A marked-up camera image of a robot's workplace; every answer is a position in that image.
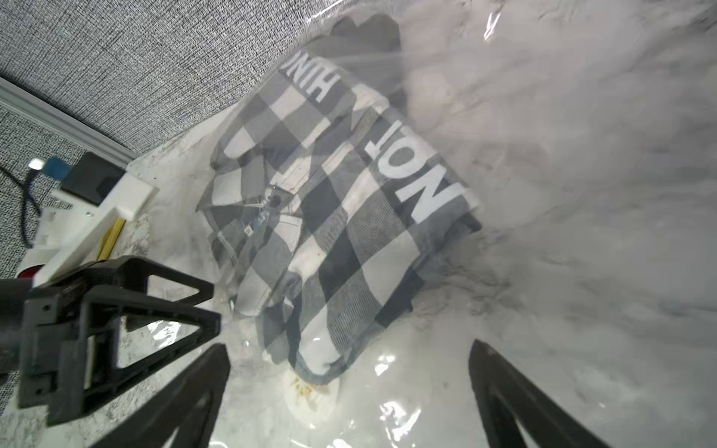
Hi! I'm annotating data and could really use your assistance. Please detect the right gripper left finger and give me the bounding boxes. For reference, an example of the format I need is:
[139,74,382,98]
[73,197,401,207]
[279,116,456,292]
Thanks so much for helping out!
[94,343,231,447]

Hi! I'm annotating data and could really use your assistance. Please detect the yellow tray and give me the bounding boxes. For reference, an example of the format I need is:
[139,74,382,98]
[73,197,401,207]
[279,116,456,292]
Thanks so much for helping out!
[97,218,126,261]

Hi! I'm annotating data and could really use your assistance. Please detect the clear vacuum bag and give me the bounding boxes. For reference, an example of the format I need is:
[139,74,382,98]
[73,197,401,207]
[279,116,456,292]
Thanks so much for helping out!
[111,0,717,448]

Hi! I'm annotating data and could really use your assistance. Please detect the black white checkered cloth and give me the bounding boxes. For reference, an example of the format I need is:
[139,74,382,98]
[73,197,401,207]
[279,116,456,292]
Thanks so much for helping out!
[197,50,481,385]

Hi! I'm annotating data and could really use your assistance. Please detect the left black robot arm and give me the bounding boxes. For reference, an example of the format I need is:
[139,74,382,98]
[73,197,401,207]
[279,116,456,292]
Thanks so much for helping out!
[1,256,221,426]

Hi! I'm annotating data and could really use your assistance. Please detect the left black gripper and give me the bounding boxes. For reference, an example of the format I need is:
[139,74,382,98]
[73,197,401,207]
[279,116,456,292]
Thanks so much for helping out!
[16,256,223,427]

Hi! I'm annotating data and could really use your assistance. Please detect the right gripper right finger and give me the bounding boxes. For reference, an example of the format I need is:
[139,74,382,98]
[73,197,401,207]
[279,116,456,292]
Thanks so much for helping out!
[468,340,606,447]

